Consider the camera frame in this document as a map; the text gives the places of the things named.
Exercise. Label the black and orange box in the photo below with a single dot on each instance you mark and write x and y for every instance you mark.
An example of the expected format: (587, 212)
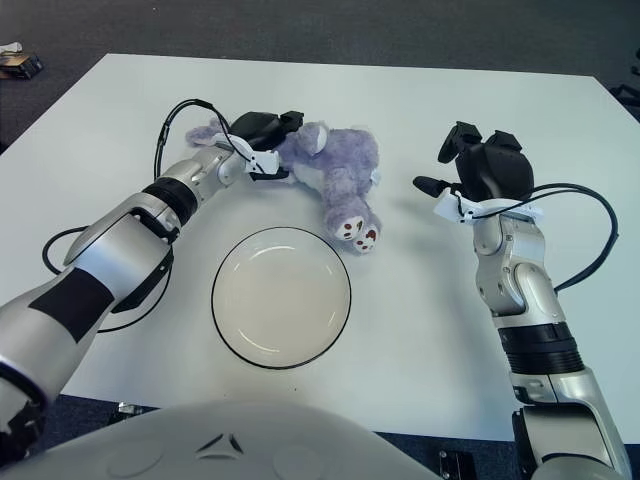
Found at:
(22, 65)

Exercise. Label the purple plush bunny doll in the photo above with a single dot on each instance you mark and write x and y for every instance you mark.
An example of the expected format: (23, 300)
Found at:
(345, 165)

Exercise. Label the crumpled white paper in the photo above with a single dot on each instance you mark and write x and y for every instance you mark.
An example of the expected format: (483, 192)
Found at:
(10, 48)

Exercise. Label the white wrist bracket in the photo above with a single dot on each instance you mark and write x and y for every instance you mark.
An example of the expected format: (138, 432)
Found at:
(450, 206)
(265, 161)

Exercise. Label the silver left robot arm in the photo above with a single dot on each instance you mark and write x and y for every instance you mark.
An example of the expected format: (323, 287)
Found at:
(100, 260)

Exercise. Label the metal table bracket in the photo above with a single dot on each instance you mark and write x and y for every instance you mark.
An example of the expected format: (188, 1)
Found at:
(130, 407)
(457, 465)

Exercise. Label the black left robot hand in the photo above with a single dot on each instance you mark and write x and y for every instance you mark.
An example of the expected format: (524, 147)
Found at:
(255, 127)

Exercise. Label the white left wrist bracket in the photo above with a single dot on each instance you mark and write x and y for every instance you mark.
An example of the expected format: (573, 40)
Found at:
(265, 161)

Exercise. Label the white plate with black rim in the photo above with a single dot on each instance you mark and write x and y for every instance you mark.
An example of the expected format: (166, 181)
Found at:
(280, 300)

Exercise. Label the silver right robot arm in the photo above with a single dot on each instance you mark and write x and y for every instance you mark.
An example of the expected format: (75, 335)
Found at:
(530, 290)

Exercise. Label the grey robot torso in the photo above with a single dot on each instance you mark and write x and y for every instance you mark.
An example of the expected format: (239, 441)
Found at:
(225, 450)

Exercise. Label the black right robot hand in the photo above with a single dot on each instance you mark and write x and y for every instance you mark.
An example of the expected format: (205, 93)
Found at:
(495, 170)

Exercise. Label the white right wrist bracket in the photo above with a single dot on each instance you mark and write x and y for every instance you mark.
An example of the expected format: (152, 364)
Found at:
(450, 206)

